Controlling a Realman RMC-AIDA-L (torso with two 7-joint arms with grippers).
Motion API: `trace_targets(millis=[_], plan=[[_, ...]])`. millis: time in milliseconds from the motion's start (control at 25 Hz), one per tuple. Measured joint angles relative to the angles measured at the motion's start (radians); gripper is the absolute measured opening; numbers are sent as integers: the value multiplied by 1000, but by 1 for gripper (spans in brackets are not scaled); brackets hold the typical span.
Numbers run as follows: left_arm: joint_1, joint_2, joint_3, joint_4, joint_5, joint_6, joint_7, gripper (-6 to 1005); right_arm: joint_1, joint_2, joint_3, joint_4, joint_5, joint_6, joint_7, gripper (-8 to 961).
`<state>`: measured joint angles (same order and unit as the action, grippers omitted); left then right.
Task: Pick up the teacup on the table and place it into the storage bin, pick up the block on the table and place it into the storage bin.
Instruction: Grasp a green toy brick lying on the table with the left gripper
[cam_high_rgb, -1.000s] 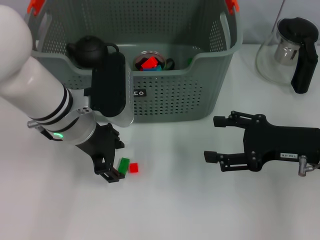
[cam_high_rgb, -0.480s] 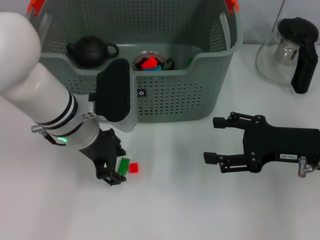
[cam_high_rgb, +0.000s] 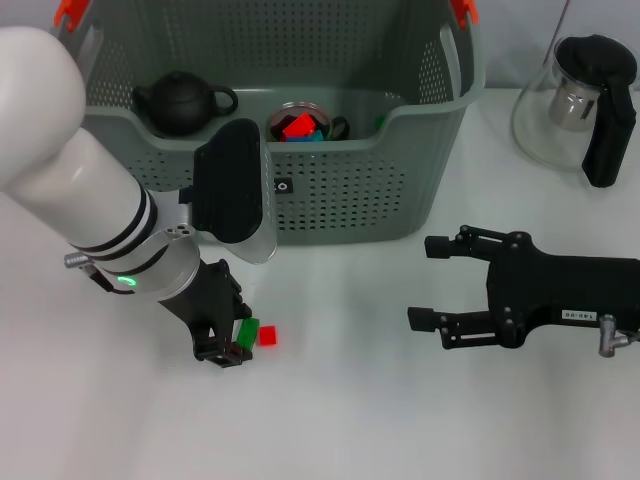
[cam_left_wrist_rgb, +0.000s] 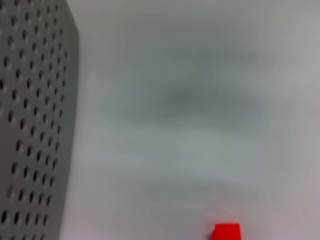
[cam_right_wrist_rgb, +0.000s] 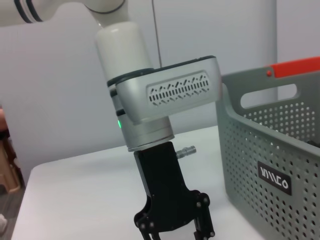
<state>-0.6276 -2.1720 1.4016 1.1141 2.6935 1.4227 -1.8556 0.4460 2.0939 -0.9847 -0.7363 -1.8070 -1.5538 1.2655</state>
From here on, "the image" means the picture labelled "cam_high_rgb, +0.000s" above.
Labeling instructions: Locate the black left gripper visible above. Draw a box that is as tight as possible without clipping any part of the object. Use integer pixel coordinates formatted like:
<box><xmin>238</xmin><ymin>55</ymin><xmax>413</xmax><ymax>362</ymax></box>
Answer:
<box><xmin>158</xmin><ymin>258</ymin><xmax>255</xmax><ymax>370</ymax></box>

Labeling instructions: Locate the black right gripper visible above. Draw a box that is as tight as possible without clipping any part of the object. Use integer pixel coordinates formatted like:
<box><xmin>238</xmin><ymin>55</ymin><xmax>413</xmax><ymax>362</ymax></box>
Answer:
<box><xmin>406</xmin><ymin>224</ymin><xmax>640</xmax><ymax>352</ymax></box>

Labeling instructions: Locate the green rectangular block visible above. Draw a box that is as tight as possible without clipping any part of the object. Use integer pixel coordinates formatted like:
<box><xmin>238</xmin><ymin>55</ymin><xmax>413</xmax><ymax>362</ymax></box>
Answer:
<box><xmin>234</xmin><ymin>317</ymin><xmax>262</xmax><ymax>350</ymax></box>

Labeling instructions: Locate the glass teacup black sleeve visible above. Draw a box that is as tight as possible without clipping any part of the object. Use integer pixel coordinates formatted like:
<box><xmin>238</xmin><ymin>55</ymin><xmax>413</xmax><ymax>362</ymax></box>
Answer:
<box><xmin>266</xmin><ymin>99</ymin><xmax>351</xmax><ymax>145</ymax></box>

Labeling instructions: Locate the bright red slope block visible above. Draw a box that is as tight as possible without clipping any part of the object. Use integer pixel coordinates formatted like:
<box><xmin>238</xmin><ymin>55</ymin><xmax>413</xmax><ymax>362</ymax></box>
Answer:
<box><xmin>282</xmin><ymin>113</ymin><xmax>318</xmax><ymax>139</ymax></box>

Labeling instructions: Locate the grey perforated storage bin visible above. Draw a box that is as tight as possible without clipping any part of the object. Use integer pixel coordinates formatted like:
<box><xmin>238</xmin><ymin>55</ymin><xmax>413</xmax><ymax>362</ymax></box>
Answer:
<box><xmin>53</xmin><ymin>0</ymin><xmax>486</xmax><ymax>249</ymax></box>

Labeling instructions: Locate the right wrist silver connector plug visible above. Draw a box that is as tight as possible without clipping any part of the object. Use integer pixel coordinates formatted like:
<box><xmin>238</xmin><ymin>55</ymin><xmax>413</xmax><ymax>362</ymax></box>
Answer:
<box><xmin>598</xmin><ymin>313</ymin><xmax>640</xmax><ymax>358</ymax></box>

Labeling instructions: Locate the black clay teapot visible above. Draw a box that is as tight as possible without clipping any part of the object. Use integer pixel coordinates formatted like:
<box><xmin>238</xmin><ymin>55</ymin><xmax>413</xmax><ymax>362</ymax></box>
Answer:
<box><xmin>132</xmin><ymin>71</ymin><xmax>240</xmax><ymax>139</ymax></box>

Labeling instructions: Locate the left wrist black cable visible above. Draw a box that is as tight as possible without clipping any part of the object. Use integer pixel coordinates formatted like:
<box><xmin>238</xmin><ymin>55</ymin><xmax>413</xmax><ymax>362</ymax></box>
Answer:
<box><xmin>82</xmin><ymin>263</ymin><xmax>117</xmax><ymax>295</ymax></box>

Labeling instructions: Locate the glass pitcher black handle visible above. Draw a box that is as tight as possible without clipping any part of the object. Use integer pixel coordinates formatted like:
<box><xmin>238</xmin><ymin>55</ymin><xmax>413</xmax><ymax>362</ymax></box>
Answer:
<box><xmin>509</xmin><ymin>33</ymin><xmax>639</xmax><ymax>190</ymax></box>

